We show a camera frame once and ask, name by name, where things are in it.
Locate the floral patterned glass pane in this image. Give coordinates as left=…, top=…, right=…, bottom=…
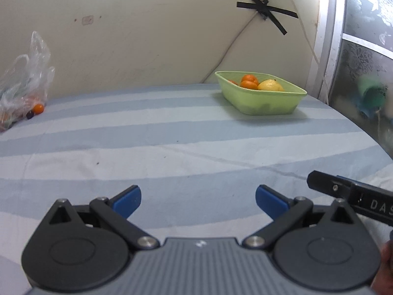
left=328, top=0, right=393, bottom=160

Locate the grey power cable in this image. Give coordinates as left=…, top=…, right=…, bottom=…
left=201, top=0, right=271, bottom=84

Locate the thin white cable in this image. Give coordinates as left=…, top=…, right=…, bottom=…
left=286, top=0, right=330, bottom=105

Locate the person's right hand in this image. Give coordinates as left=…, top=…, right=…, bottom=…
left=373, top=239, right=393, bottom=295

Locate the blurry green object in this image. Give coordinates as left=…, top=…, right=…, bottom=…
left=353, top=77, right=390, bottom=120

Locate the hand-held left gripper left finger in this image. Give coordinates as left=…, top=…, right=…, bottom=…
left=46, top=185, right=160, bottom=250

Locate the striped bed sheet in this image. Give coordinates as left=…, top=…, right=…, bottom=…
left=0, top=82, right=393, bottom=295

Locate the black tape strip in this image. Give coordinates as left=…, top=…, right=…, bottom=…
left=241, top=0, right=288, bottom=36
left=236, top=1, right=299, bottom=19

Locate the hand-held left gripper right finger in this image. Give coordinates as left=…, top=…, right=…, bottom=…
left=244, top=184, right=360, bottom=250

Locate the white window frame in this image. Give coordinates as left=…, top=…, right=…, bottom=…
left=305, top=0, right=349, bottom=106

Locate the yellow lemon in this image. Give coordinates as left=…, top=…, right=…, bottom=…
left=257, top=79, right=285, bottom=92

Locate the green plastic basin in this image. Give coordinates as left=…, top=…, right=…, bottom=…
left=214, top=71, right=308, bottom=116

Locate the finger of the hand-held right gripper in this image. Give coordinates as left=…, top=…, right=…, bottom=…
left=307, top=170, right=354, bottom=203

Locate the clear plastic bag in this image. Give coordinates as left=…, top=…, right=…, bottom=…
left=0, top=31, right=56, bottom=133

